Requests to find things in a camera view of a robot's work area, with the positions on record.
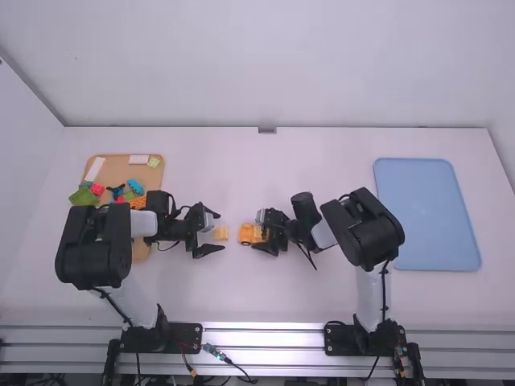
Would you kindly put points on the pale green toy brick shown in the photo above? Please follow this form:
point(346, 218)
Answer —
point(153, 163)

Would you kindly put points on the blue toy brick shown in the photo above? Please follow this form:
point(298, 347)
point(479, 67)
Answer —
point(136, 186)

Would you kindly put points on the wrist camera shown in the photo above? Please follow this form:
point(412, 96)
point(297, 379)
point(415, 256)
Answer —
point(261, 216)
point(208, 223)

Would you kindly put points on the pink toy brick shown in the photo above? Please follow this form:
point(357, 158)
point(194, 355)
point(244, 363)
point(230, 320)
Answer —
point(97, 189)

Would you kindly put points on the blue mat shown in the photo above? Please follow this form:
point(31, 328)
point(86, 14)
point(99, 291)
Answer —
point(426, 213)

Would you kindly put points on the orange toy brick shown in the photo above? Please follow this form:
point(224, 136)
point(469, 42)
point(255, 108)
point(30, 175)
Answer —
point(138, 203)

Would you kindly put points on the yellow toy car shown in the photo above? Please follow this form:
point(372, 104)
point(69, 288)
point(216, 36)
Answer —
point(249, 234)

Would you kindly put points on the tan tray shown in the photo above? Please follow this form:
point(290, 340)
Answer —
point(116, 173)

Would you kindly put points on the pale yellow toy brick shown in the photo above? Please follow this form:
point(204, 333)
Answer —
point(220, 233)

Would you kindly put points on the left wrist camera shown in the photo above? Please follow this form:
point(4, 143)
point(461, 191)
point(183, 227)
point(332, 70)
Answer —
point(208, 223)

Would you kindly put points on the long white toy brick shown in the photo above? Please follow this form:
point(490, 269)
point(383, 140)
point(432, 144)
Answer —
point(95, 169)

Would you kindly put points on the lime green toy brick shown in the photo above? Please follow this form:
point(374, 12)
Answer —
point(130, 195)

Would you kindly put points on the small white toy brick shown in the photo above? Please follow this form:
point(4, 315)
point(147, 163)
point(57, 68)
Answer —
point(138, 160)

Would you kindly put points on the teal toy brick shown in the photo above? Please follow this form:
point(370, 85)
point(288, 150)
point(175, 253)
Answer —
point(85, 185)

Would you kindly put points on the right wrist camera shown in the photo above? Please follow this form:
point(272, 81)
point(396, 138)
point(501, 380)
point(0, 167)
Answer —
point(261, 216)

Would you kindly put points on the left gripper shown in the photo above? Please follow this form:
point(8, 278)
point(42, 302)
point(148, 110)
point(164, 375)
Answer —
point(194, 229)

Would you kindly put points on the silver rails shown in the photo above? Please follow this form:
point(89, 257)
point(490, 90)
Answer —
point(261, 342)

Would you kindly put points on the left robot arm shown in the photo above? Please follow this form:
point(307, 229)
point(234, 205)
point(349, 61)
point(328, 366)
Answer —
point(92, 249)

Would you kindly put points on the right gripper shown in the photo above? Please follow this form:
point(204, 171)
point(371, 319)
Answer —
point(277, 231)

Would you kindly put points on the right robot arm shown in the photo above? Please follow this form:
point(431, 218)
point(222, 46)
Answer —
point(362, 237)

